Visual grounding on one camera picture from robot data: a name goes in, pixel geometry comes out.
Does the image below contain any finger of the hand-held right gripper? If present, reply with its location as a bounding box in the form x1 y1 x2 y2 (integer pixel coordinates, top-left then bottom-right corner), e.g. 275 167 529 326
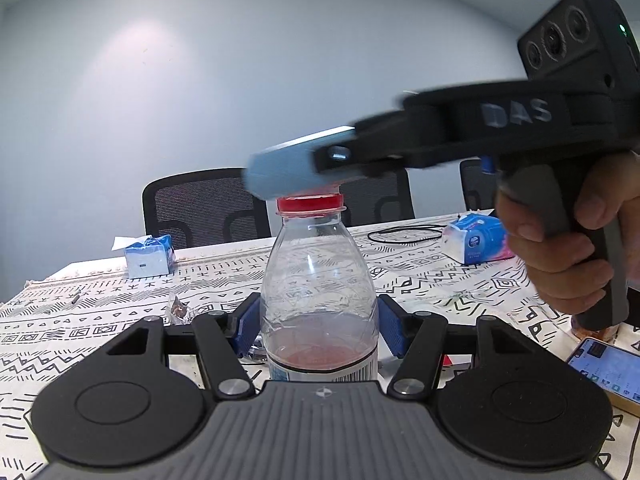
244 126 402 200

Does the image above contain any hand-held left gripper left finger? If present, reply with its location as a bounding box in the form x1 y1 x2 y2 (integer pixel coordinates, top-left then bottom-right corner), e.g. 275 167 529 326
106 292 262 402

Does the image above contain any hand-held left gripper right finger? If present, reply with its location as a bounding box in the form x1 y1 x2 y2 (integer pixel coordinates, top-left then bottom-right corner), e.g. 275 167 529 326
377 294 534 402

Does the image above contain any red bottle cap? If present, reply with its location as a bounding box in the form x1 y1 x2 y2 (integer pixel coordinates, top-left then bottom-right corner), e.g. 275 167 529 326
277 192 346 217

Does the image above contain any clear plastic bottle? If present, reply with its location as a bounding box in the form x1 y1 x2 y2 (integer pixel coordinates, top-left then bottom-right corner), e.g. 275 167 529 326
260 207 380 384

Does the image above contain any person's right hand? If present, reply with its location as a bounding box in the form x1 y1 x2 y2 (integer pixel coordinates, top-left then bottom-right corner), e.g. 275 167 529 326
495 150 640 316

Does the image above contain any crinkled clear candy wrapper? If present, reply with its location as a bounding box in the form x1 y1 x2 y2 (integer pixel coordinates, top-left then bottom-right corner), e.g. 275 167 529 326
167 294 194 322

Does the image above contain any black mesh office chair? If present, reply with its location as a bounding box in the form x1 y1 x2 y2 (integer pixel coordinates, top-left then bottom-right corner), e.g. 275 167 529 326
458 158 502 213
142 167 274 250
340 167 416 228

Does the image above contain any blue and pink tissue pack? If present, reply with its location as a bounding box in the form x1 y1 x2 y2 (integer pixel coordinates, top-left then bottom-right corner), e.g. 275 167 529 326
441 212 516 266

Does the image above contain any blue tissue box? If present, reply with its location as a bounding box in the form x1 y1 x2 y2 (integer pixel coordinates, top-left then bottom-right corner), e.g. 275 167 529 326
112 233 177 279

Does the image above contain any small clear cup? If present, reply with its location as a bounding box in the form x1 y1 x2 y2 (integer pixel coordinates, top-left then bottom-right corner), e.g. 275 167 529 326
570 312 622 342

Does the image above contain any smartphone with lit screen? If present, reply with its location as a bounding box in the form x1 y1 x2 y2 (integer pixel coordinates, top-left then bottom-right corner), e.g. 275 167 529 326
565 337 640 419

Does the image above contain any black cable loop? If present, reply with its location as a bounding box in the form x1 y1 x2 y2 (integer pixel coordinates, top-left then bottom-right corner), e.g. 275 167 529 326
367 226 446 244

